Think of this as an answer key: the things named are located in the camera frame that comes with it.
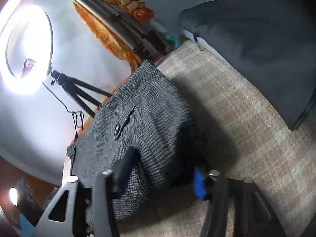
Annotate grey houndstooth shorts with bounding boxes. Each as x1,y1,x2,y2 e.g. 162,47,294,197
66,59,238,237

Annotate beige plaid bed cover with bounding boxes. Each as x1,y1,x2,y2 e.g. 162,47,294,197
119,41,315,236

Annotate black tripod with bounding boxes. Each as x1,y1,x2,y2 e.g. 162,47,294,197
47,66,112,118

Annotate folded metal stand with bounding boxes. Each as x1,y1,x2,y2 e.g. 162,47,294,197
73,0,167,60

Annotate folded dark clothes stack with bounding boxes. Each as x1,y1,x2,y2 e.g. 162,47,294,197
177,0,315,131

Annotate orange patterned cloth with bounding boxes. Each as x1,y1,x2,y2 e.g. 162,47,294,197
65,0,179,72

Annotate black ring light cable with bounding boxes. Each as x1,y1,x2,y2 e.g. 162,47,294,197
42,81,85,139

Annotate white ring light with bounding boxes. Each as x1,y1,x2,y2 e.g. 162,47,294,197
1,4,53,96

